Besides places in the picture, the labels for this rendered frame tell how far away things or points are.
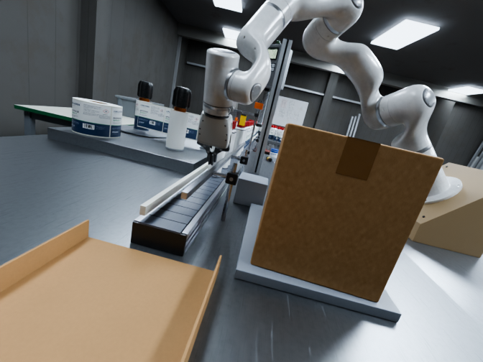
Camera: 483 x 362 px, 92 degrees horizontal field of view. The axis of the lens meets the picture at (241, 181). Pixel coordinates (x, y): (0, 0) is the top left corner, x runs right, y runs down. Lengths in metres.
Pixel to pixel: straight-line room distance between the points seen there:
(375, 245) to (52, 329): 0.47
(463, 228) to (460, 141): 9.67
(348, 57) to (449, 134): 9.60
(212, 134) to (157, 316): 0.50
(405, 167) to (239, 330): 0.35
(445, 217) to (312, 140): 0.73
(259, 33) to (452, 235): 0.91
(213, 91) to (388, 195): 0.46
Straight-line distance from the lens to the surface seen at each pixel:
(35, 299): 0.43
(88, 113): 1.24
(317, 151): 0.40
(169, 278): 0.44
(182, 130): 1.19
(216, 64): 0.64
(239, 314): 0.41
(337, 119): 9.70
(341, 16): 0.89
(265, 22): 0.77
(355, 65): 0.95
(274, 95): 1.25
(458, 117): 10.56
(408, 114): 0.99
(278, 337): 0.40
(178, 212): 0.54
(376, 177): 0.43
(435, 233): 1.06
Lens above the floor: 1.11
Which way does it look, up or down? 15 degrees down
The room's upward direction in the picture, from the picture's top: 13 degrees clockwise
